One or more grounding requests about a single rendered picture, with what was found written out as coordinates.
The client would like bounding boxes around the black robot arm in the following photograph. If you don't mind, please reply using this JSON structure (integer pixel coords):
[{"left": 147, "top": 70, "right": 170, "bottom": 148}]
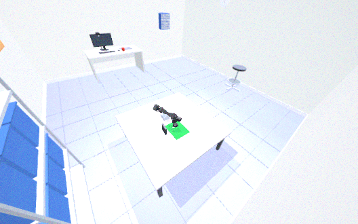
[{"left": 153, "top": 104, "right": 182, "bottom": 122}]

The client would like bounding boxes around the green circuit board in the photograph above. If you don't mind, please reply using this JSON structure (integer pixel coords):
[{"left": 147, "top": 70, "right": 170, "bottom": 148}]
[{"left": 165, "top": 122, "right": 189, "bottom": 140}]

